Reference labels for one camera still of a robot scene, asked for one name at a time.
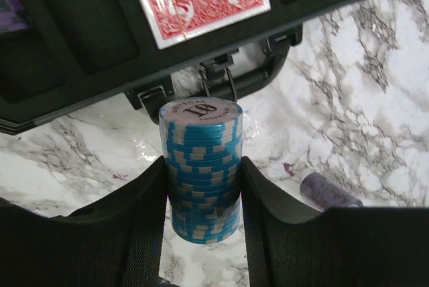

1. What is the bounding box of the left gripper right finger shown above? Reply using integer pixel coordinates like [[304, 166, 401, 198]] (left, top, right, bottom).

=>
[[240, 158, 428, 286]]

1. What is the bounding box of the purple grey poker chip stack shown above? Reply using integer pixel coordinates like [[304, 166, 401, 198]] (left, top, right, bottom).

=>
[[299, 172, 364, 211]]

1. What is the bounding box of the black foam-lined poker case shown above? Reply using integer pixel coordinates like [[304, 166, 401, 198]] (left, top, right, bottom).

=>
[[1, 0, 360, 135]]

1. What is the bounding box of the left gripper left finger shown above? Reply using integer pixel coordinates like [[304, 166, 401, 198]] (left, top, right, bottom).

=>
[[1, 158, 167, 286]]

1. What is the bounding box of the light blue poker chip stack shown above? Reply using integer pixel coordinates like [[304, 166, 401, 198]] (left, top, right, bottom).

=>
[[159, 97, 243, 245]]

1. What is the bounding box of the purple chip stack in case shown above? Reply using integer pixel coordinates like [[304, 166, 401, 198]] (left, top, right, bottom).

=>
[[1, 0, 30, 36]]

